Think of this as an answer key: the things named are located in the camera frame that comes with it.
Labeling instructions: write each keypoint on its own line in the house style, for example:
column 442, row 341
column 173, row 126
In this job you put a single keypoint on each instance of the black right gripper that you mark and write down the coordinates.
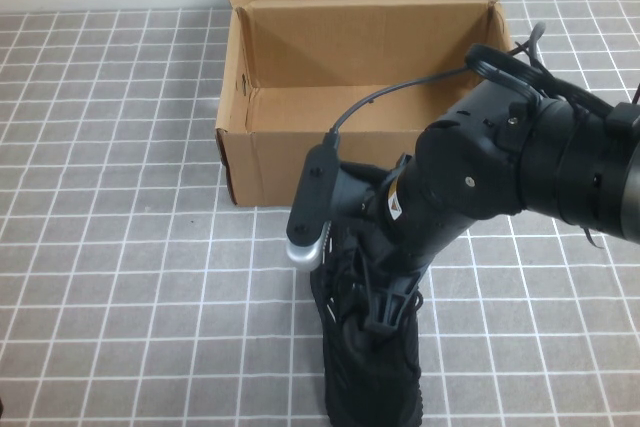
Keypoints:
column 415, row 227

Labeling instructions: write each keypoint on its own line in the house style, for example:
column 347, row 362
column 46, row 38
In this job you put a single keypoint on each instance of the brown cardboard shoe box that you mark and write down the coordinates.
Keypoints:
column 280, row 167

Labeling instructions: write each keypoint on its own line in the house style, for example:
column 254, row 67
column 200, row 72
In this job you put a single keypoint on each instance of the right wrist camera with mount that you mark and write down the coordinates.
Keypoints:
column 312, row 187

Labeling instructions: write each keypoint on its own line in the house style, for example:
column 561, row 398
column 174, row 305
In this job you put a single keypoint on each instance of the grey white-grid tablecloth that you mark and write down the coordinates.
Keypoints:
column 125, row 272

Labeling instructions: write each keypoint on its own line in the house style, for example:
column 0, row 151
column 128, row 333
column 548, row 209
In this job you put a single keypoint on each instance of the black sneaker shoe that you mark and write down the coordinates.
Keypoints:
column 370, row 377

